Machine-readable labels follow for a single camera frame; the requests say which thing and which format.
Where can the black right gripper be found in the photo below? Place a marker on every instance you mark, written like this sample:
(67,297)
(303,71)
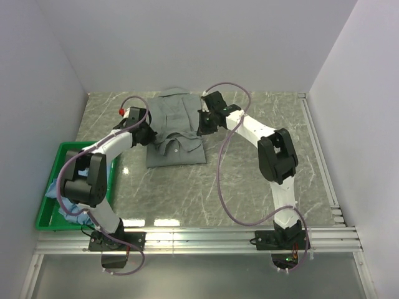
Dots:
(204,130)

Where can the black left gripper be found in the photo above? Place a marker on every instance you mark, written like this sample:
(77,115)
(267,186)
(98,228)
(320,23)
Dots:
(151,136)

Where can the grey long sleeve shirt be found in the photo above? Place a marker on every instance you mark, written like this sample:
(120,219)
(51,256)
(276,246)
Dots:
(175,118)

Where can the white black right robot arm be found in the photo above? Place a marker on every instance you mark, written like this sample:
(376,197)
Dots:
(277,160)

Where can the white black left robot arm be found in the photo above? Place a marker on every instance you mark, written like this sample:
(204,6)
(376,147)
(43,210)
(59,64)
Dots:
(83,177)

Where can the blue long sleeve shirt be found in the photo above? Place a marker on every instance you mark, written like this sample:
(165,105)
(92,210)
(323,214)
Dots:
(81,219)

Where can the green plastic bin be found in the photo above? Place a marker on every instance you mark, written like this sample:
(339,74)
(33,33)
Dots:
(48,218)

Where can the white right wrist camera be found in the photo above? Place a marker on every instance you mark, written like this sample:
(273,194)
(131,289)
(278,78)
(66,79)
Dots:
(204,107)

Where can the aluminium side rail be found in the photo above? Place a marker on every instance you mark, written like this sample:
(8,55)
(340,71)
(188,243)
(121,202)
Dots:
(333,201)

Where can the aluminium mounting rail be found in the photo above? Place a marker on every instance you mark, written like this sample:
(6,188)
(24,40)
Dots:
(214,240)

